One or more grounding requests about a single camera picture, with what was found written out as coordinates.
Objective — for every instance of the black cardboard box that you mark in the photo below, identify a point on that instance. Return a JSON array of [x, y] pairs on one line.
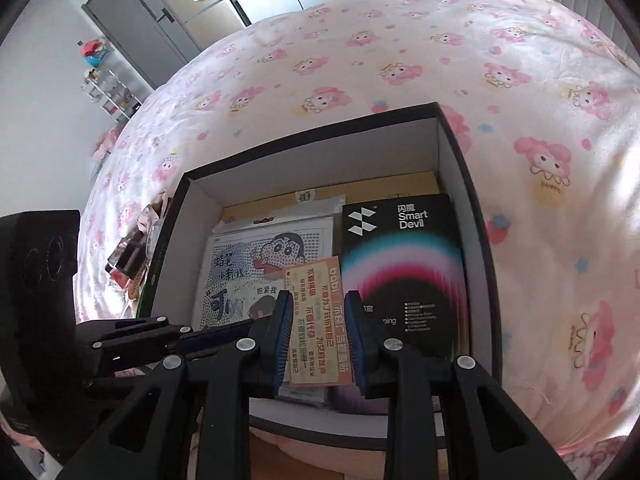
[[455, 160]]

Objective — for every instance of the pink printed blanket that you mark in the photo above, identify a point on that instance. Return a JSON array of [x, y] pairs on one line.
[[350, 60]]

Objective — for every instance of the orange printed card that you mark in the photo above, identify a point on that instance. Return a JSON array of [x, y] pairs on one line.
[[315, 310]]

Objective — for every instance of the red and blue toys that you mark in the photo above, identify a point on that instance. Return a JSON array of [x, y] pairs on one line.
[[95, 52]]

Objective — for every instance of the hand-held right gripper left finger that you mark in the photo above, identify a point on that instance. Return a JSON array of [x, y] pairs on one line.
[[282, 345]]

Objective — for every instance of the silver cabinet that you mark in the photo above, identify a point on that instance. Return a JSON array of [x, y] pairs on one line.
[[210, 17]]

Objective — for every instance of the black gradient box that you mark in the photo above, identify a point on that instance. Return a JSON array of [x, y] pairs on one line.
[[400, 250]]

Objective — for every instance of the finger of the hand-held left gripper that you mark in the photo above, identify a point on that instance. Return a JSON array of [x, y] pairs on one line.
[[145, 340], [215, 335]]

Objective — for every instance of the white shelf rack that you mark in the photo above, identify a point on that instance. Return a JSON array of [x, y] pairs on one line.
[[112, 92]]

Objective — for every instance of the white plastic packet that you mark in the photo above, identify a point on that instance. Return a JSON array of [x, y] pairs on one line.
[[295, 208]]

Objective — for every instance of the grey door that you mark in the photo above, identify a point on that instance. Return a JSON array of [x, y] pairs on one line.
[[135, 25]]

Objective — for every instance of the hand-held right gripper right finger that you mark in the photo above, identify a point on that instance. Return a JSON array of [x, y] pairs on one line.
[[352, 340]]

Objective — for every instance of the orange comb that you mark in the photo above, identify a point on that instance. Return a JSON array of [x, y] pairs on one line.
[[136, 287]]

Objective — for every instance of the cartoon print packet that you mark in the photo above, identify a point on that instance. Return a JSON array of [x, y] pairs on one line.
[[235, 270]]

